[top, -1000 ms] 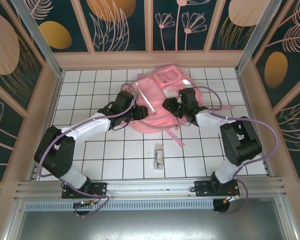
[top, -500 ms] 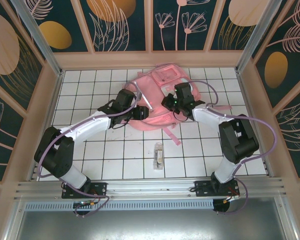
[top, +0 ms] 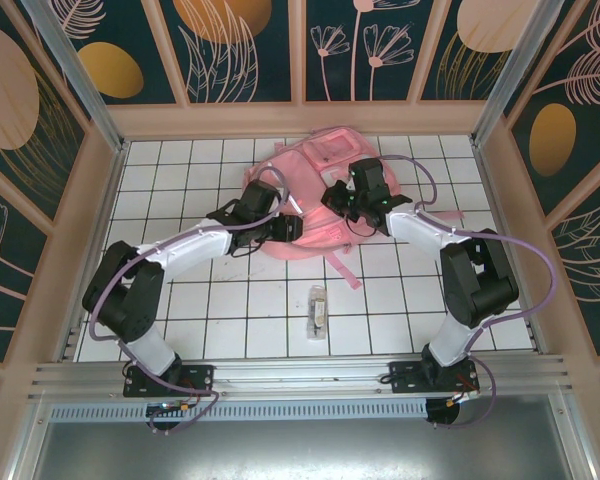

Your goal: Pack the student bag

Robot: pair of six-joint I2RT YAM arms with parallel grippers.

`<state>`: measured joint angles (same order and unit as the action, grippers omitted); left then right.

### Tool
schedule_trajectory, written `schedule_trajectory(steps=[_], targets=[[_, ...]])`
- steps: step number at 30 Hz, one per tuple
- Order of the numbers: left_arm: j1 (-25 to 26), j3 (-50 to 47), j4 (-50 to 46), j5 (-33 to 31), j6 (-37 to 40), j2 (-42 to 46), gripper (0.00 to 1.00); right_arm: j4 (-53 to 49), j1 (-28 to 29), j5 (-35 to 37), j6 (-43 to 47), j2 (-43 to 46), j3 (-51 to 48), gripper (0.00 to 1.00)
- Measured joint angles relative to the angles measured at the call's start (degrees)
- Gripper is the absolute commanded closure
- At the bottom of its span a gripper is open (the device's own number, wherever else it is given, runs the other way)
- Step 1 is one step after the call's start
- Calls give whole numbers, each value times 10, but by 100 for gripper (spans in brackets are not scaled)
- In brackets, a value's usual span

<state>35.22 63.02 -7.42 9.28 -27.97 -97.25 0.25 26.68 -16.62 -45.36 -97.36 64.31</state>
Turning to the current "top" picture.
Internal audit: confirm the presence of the pink backpack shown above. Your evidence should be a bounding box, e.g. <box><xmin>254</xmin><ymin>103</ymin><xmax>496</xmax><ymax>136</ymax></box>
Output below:
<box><xmin>242</xmin><ymin>125</ymin><xmax>466</xmax><ymax>292</ymax></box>

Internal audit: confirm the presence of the small clear stationery packet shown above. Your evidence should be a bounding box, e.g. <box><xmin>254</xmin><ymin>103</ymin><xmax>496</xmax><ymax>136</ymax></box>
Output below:
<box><xmin>307</xmin><ymin>284</ymin><xmax>329</xmax><ymax>342</ymax></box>

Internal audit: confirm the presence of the small connector board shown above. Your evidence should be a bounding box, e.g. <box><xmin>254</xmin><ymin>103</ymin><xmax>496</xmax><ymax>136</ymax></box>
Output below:
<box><xmin>447</xmin><ymin>387</ymin><xmax>481</xmax><ymax>407</ymax></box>
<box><xmin>147</xmin><ymin>399</ymin><xmax>194</xmax><ymax>416</ymax></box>

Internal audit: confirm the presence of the grey metal sheet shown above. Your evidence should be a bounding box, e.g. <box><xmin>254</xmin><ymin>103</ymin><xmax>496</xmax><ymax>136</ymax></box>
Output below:
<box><xmin>9</xmin><ymin>394</ymin><xmax>599</xmax><ymax>480</ymax></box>

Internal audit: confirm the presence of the aluminium mounting rail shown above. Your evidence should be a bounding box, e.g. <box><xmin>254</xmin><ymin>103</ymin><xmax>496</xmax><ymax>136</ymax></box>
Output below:
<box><xmin>27</xmin><ymin>353</ymin><xmax>579</xmax><ymax>404</ymax></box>

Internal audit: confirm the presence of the aluminium corner post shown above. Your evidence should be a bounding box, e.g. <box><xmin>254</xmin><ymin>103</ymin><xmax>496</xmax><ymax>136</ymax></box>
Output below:
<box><xmin>22</xmin><ymin>0</ymin><xmax>130</xmax><ymax>154</ymax></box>
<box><xmin>472</xmin><ymin>0</ymin><xmax>566</xmax><ymax>146</ymax></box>

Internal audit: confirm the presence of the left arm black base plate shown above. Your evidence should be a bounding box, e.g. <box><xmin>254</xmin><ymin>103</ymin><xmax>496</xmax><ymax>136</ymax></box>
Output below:
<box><xmin>123</xmin><ymin>363</ymin><xmax>216</xmax><ymax>399</ymax></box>

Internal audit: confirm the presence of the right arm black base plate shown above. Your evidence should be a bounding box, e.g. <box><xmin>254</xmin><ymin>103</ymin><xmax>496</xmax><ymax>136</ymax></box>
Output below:
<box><xmin>388</xmin><ymin>359</ymin><xmax>481</xmax><ymax>396</ymax></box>

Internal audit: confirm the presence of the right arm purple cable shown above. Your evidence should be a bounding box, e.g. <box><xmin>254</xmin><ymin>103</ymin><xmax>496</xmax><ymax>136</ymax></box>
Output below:
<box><xmin>347</xmin><ymin>153</ymin><xmax>556</xmax><ymax>431</ymax></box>

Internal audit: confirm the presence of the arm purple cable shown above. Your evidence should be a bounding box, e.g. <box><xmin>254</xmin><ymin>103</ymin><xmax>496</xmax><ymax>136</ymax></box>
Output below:
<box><xmin>347</xmin><ymin>153</ymin><xmax>556</xmax><ymax>431</ymax></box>
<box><xmin>88</xmin><ymin>167</ymin><xmax>294</xmax><ymax>436</ymax></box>

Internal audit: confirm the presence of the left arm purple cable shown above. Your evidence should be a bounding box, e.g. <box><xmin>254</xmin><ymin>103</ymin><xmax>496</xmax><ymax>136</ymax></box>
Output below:
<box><xmin>88</xmin><ymin>167</ymin><xmax>294</xmax><ymax>436</ymax></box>

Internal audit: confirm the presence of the grey slotted cable duct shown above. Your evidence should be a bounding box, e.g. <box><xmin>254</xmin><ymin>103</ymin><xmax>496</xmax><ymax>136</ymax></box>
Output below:
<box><xmin>49</xmin><ymin>402</ymin><xmax>429</xmax><ymax>422</ymax></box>

